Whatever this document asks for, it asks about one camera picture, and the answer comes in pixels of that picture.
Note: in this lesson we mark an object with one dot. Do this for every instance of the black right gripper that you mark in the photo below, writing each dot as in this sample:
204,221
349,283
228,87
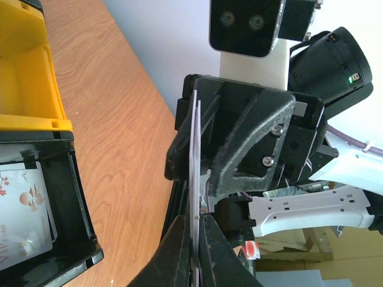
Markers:
260,136

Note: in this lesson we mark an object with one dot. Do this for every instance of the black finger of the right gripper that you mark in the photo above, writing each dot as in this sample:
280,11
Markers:
207,92

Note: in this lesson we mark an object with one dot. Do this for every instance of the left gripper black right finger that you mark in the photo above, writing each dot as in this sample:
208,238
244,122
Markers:
218,264

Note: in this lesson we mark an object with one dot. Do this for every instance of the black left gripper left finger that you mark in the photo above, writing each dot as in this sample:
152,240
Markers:
170,264

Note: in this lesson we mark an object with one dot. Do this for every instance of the white VIP card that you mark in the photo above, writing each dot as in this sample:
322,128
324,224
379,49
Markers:
194,186

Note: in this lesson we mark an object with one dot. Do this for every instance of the black left card bin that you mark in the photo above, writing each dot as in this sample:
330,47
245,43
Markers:
76,249

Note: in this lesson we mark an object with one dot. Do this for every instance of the white card stack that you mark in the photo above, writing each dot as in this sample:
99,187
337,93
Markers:
27,225

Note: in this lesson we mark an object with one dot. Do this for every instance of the yellow middle card bin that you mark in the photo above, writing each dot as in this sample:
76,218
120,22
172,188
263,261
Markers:
30,98

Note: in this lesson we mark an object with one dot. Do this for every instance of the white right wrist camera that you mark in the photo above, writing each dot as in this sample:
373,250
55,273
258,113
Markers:
252,37

